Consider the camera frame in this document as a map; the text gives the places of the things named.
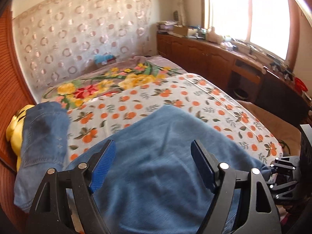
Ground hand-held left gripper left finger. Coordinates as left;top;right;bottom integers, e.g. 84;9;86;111
26;139;117;234

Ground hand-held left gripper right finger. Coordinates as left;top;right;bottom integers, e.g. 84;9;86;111
190;140;282;234

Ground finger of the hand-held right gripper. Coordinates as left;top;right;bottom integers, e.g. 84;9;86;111
269;156;303;175
267;174;301;203

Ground light blue denim pants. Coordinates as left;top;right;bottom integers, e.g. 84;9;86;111
64;104;271;234

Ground dark blue jeans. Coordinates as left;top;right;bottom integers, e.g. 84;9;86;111
13;102;71;212

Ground tan blanket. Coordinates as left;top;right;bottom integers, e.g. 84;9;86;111
238;99;301;159

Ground red packet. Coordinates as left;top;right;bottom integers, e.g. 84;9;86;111
294;77;308;92

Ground orange fruit print blanket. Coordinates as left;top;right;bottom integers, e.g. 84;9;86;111
64;73;284;166

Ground floral bed sheet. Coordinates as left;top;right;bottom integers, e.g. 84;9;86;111
40;55;188;110

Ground yellow plush toy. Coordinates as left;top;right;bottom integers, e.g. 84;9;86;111
6;104;36;172

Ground box with blue cloth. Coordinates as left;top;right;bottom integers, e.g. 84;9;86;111
94;54;117;65

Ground long wooden cabinet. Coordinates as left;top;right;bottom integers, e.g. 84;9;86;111
156;33;312;127

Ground wooden louvred wardrobe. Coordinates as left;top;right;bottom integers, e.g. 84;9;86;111
0;5;37;225

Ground white jug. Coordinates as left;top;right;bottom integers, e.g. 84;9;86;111
210;27;221;42

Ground open cardboard box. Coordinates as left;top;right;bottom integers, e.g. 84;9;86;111
173;26;193;37

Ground circle pattern curtain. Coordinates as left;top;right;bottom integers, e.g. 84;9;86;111
12;0;159;104

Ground stack of papers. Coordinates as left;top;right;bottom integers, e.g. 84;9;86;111
157;21;178;33

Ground window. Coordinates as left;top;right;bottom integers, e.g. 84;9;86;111
201;0;300;62

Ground lace window curtain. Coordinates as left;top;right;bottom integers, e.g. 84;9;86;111
171;0;203;26

